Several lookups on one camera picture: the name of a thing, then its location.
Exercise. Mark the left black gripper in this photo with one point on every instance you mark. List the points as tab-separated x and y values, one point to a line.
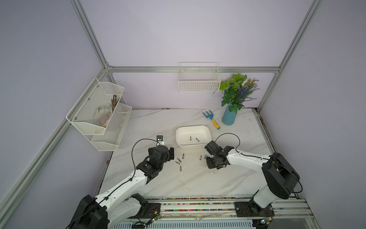
170	155

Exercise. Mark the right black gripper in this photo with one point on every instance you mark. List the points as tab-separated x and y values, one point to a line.
210	165

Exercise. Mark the white rectangular storage box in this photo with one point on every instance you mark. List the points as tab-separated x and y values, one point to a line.
183	136

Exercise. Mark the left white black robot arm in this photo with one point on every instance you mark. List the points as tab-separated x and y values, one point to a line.
122	201

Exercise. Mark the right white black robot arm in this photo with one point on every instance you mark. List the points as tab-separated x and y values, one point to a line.
281	178

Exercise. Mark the teal vase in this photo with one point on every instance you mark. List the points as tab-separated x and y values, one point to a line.
228	116

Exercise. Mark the blue yellow garden fork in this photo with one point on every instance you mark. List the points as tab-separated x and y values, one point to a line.
209	115

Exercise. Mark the lower white mesh shelf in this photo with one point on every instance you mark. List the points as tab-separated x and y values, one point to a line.
112	137

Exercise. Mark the white mesh shelf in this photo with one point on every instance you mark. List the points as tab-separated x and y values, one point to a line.
97	94
112	137

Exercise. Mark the artificial green plant bouquet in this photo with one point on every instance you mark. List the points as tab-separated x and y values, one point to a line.
237	90

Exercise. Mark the brown dried twigs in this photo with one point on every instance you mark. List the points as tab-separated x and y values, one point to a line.
114	102

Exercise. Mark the clear plastic bag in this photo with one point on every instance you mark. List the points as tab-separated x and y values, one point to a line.
102	115

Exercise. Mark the upper white mesh shelf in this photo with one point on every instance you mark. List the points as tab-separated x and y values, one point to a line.
97	94

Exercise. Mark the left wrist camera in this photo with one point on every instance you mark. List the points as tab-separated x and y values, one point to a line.
160	140

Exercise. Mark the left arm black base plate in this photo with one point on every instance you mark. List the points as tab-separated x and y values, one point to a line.
148	211

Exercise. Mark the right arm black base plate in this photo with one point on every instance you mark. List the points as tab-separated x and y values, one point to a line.
250	209

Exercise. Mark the white wire wall basket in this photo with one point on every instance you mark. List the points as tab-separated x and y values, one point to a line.
199	76

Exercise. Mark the aluminium frame rail base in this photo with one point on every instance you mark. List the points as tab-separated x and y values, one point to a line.
225	213

